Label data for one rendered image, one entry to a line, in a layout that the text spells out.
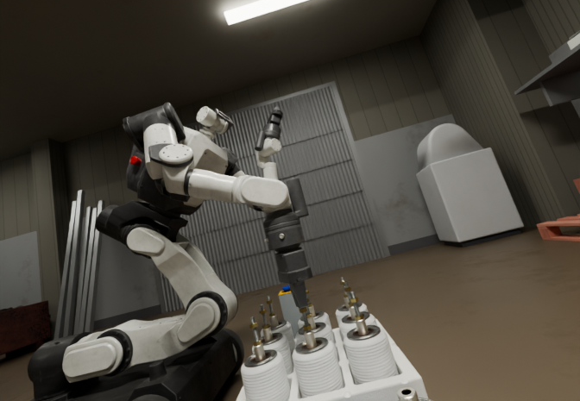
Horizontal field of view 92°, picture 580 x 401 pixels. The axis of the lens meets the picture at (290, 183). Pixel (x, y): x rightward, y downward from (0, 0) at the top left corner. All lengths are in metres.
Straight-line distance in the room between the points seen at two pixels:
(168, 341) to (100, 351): 0.22
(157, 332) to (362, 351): 0.72
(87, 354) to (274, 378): 0.72
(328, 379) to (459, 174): 2.93
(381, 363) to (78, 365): 0.96
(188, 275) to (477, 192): 2.95
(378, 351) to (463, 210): 2.78
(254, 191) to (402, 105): 3.88
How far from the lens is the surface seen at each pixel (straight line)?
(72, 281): 4.52
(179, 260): 1.07
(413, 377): 0.69
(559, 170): 3.60
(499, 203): 3.51
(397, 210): 3.99
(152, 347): 1.18
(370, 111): 4.28
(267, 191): 0.64
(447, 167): 3.38
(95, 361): 1.24
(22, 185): 6.11
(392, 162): 4.08
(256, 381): 0.71
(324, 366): 0.69
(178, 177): 0.72
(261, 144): 1.33
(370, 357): 0.69
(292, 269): 0.64
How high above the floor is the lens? 0.48
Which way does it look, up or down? 11 degrees up
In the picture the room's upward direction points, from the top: 15 degrees counter-clockwise
